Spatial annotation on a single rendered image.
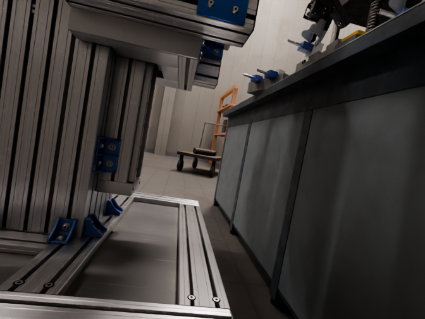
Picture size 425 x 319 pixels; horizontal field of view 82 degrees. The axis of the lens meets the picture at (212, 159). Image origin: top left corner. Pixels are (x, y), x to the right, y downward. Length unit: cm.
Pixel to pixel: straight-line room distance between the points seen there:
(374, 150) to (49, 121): 72
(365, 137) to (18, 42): 80
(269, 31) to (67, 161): 782
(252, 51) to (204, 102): 206
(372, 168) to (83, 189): 65
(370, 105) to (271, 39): 756
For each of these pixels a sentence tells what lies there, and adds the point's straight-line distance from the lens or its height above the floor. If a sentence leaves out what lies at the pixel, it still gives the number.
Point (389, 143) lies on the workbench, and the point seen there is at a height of 57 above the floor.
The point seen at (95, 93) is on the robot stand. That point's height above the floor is 57.
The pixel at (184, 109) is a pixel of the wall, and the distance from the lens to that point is 718.
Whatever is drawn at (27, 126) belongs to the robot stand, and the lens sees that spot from 69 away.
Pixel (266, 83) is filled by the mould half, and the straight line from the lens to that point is 120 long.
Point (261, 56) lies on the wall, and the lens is 791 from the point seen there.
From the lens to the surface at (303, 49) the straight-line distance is 106.
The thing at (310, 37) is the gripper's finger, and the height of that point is 98.
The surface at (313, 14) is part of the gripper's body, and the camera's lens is 109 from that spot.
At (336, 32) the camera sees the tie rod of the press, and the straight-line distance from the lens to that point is 258.
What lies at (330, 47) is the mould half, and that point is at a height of 87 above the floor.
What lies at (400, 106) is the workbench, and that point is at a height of 64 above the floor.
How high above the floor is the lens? 50
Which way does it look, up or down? 3 degrees down
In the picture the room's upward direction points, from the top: 10 degrees clockwise
